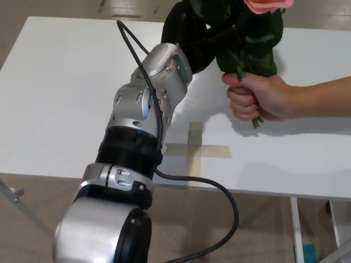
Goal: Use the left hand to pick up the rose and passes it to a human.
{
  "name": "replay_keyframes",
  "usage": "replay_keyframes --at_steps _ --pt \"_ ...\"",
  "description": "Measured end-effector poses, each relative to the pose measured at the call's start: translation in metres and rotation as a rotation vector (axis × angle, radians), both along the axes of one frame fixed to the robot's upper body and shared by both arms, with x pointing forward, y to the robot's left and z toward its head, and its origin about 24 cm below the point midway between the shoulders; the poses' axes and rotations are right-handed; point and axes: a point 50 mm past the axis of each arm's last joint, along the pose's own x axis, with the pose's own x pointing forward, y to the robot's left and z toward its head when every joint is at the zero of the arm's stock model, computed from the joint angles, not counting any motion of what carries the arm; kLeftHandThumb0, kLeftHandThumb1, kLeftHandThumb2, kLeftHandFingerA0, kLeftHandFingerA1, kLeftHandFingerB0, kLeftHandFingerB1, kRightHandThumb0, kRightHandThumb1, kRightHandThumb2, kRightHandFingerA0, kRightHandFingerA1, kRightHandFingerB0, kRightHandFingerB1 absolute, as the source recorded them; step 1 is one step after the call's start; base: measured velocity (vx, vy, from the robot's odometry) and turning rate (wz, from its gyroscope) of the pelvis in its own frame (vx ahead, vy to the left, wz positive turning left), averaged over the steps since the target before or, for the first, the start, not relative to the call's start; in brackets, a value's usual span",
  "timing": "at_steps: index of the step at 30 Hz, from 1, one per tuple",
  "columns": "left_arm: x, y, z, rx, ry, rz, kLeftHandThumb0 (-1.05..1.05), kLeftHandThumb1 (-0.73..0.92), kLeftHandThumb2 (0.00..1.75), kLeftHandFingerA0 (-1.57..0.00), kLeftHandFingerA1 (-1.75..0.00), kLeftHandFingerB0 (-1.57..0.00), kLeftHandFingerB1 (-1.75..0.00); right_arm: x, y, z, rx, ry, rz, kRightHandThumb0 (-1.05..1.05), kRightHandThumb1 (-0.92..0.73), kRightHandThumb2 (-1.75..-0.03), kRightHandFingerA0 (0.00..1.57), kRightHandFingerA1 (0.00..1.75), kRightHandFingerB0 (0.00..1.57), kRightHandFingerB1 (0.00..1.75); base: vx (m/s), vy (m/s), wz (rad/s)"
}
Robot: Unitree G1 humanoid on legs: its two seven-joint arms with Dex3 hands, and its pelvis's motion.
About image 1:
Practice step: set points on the bare human forearm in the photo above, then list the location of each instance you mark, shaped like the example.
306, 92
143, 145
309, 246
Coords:
321, 96

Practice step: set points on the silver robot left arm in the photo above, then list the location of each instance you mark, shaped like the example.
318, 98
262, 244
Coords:
153, 96

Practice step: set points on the grey metal frame bar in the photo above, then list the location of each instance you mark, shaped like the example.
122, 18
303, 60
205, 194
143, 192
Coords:
19, 213

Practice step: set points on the short beige masking tape strip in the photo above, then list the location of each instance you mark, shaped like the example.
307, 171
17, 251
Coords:
216, 151

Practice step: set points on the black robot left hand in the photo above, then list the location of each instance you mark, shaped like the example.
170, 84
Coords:
189, 41

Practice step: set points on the pink rose bouquet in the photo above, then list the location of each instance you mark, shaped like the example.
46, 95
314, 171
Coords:
257, 54

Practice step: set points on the white table leg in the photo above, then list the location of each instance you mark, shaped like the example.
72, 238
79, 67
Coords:
335, 224
297, 230

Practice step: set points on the bare human hand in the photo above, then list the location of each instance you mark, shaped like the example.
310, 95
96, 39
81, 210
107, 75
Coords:
263, 98

